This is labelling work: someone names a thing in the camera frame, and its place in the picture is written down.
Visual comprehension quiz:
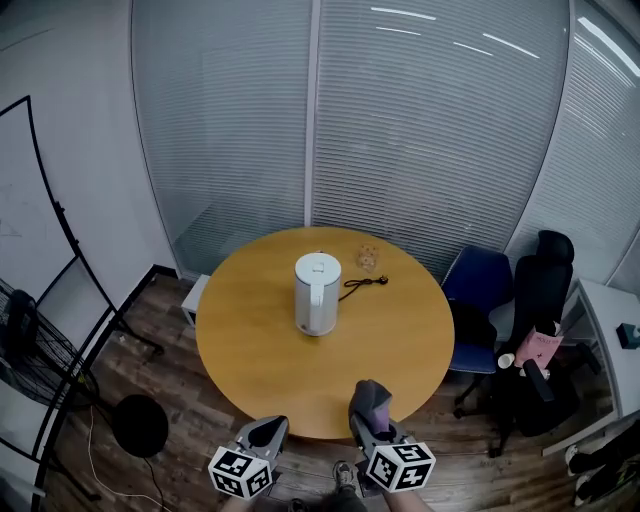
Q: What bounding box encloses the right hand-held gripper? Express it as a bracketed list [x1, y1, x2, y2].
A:
[349, 413, 438, 495]

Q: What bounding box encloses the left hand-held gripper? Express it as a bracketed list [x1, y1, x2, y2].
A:
[207, 414, 291, 501]

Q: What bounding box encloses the grey and purple cloth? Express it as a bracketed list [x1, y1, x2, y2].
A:
[347, 379, 394, 435]

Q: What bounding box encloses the white electric kettle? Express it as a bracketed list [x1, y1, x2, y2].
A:
[293, 252, 343, 338]

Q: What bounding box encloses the person's right forearm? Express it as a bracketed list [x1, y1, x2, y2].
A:
[383, 490, 432, 512]

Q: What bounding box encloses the person's left forearm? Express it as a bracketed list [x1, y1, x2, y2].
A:
[218, 492, 254, 512]

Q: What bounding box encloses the person's grey shoe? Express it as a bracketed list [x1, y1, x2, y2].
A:
[332, 460, 358, 494]

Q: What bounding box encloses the person's dark trouser leg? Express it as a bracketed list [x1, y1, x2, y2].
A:
[287, 487, 386, 512]

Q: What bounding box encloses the black floor fan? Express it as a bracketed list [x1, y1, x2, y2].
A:
[0, 277, 171, 460]

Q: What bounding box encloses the small white cabinet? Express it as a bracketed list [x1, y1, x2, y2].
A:
[180, 273, 212, 329]

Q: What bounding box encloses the pink paper box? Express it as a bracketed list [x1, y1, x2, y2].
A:
[514, 325, 566, 372]

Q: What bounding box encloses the blue office chair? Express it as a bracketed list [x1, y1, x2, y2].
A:
[440, 244, 516, 420]

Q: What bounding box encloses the black office chair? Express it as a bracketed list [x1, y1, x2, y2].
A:
[488, 229, 604, 459]

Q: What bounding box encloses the white side desk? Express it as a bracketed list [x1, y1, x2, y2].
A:
[541, 277, 640, 457]

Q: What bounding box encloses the teal tissue box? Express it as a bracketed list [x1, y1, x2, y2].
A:
[615, 322, 640, 350]

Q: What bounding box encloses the whiteboard on black stand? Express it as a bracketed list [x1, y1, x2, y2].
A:
[0, 94, 166, 512]

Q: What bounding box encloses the white floor cable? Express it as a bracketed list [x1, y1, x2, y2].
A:
[86, 404, 172, 504]

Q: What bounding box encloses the black power cord with plug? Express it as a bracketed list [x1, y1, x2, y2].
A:
[338, 274, 390, 303]

